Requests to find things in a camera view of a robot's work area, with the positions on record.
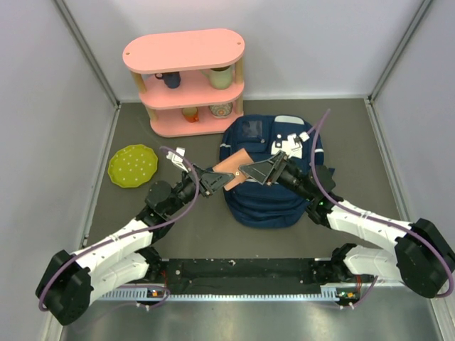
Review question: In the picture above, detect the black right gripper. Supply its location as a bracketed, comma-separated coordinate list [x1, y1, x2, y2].
[240, 151, 316, 202]

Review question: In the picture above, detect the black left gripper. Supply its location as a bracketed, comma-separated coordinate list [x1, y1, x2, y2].
[166, 163, 235, 216]

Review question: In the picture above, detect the tan leather card wallet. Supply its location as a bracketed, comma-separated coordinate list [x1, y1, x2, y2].
[213, 148, 253, 191]

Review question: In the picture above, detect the navy blue student backpack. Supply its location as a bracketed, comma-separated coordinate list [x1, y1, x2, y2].
[219, 114, 314, 229]

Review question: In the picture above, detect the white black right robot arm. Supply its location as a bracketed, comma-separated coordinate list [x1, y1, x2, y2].
[239, 151, 454, 298]

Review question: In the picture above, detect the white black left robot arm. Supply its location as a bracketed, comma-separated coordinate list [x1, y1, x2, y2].
[36, 165, 239, 325]

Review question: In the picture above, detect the orange cup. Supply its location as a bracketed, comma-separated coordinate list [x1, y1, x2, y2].
[181, 107, 199, 123]

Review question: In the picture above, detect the patterned ceramic bowl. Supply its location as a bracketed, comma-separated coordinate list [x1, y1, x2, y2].
[209, 102, 233, 119]

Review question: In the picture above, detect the green polka dot plate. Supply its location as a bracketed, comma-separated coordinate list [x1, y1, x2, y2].
[107, 144, 159, 188]

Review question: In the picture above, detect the pink three-tier wooden shelf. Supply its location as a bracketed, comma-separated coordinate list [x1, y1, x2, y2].
[122, 28, 245, 138]

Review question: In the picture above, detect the pale green mug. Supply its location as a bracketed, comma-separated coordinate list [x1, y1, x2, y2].
[201, 66, 233, 90]

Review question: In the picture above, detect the dark blue mug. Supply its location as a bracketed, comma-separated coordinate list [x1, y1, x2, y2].
[154, 72, 181, 89]

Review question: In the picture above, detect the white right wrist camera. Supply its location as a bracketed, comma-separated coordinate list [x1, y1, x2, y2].
[283, 131, 309, 158]

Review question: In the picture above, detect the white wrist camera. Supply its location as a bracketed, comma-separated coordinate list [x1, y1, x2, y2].
[283, 131, 309, 158]
[166, 147, 188, 172]

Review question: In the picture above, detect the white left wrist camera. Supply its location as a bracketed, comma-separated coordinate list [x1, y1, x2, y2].
[166, 147, 188, 172]

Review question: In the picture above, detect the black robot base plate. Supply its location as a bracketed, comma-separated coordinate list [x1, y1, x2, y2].
[120, 258, 360, 296]

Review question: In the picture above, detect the grey slotted cable duct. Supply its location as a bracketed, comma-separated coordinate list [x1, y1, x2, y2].
[95, 283, 360, 302]

